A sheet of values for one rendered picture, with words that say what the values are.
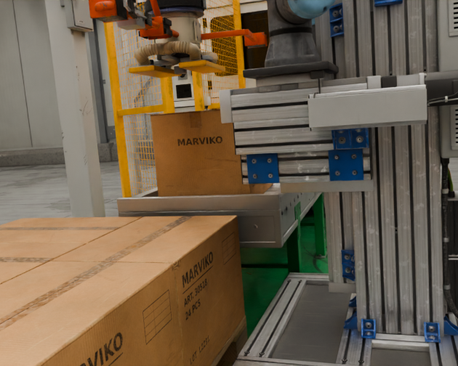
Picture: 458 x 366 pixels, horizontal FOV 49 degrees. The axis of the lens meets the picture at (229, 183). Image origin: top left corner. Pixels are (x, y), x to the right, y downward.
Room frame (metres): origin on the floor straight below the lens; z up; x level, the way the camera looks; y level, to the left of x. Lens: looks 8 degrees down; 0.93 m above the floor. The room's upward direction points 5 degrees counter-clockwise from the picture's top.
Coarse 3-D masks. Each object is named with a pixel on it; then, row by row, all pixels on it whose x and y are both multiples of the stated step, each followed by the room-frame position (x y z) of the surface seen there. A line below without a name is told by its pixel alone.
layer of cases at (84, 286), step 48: (0, 240) 1.77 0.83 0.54; (48, 240) 1.70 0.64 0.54; (96, 240) 1.65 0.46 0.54; (144, 240) 1.59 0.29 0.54; (192, 240) 1.54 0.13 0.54; (0, 288) 1.21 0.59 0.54; (48, 288) 1.18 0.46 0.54; (96, 288) 1.15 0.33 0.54; (144, 288) 1.15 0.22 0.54; (192, 288) 1.42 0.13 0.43; (240, 288) 1.85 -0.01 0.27; (0, 336) 0.92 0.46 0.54; (48, 336) 0.90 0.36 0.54; (96, 336) 0.95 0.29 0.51; (144, 336) 1.13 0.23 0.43; (192, 336) 1.39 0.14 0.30
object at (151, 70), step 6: (150, 60) 1.94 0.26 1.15; (138, 66) 1.88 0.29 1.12; (144, 66) 1.85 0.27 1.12; (150, 66) 1.85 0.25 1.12; (156, 66) 1.87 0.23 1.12; (162, 66) 2.08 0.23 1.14; (132, 72) 1.86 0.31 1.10; (138, 72) 1.86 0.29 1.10; (144, 72) 1.88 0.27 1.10; (150, 72) 1.90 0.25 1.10; (156, 72) 1.91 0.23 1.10; (162, 72) 1.94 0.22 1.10; (168, 72) 2.00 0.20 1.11
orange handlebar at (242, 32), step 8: (96, 8) 1.37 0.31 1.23; (104, 8) 1.36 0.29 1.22; (112, 8) 1.37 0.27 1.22; (128, 16) 1.47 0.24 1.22; (152, 24) 1.64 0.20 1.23; (176, 32) 1.89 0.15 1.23; (216, 32) 2.00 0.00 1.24; (224, 32) 1.99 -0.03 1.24; (232, 32) 1.99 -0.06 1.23; (240, 32) 1.98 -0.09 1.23; (248, 32) 1.99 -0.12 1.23; (256, 40) 2.18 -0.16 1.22
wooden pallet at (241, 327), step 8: (240, 328) 1.81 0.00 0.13; (232, 336) 1.71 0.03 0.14; (240, 336) 1.80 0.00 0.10; (232, 344) 1.75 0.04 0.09; (240, 344) 1.79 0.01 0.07; (224, 352) 1.62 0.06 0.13; (232, 352) 1.75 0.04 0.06; (216, 360) 1.55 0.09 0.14; (224, 360) 1.77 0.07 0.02; (232, 360) 1.76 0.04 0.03
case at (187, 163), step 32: (160, 128) 2.10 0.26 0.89; (192, 128) 2.06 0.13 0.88; (224, 128) 2.03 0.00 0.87; (160, 160) 2.10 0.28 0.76; (192, 160) 2.07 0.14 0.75; (224, 160) 2.03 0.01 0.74; (160, 192) 2.10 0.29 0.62; (192, 192) 2.07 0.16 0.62; (224, 192) 2.04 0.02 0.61; (256, 192) 2.12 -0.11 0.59
